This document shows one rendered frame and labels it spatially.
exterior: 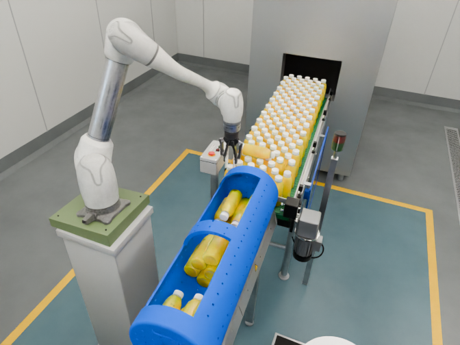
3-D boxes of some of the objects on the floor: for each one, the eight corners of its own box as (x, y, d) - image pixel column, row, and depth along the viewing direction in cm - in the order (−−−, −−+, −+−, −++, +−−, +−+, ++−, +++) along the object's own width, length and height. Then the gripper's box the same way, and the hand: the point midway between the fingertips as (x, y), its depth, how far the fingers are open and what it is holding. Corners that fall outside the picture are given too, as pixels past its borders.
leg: (244, 324, 240) (250, 261, 204) (246, 317, 245) (252, 253, 208) (252, 327, 239) (259, 263, 202) (254, 320, 243) (262, 256, 206)
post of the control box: (210, 276, 271) (210, 165, 212) (212, 272, 274) (212, 161, 215) (215, 278, 270) (216, 167, 211) (217, 274, 273) (219, 163, 214)
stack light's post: (301, 283, 268) (330, 159, 203) (302, 279, 271) (331, 155, 207) (307, 285, 267) (337, 160, 202) (308, 280, 270) (338, 157, 206)
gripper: (213, 129, 185) (213, 168, 199) (245, 135, 181) (242, 174, 194) (218, 123, 191) (218, 161, 204) (249, 129, 186) (246, 167, 200)
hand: (230, 162), depth 197 cm, fingers closed on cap, 4 cm apart
